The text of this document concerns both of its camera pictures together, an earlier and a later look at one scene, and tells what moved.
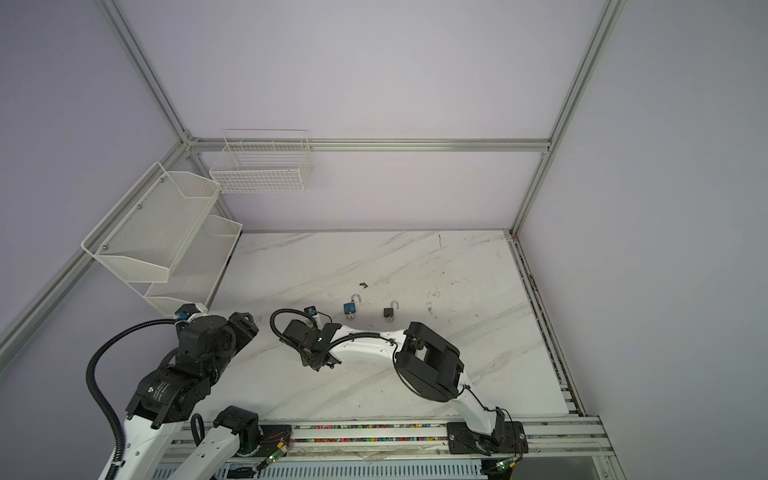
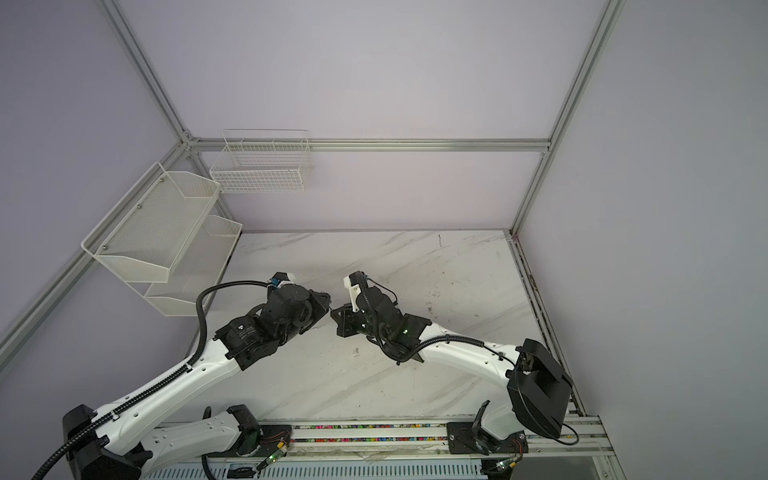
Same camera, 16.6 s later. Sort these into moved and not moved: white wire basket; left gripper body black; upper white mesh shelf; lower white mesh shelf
Moved: left gripper body black
Not moved: upper white mesh shelf; white wire basket; lower white mesh shelf
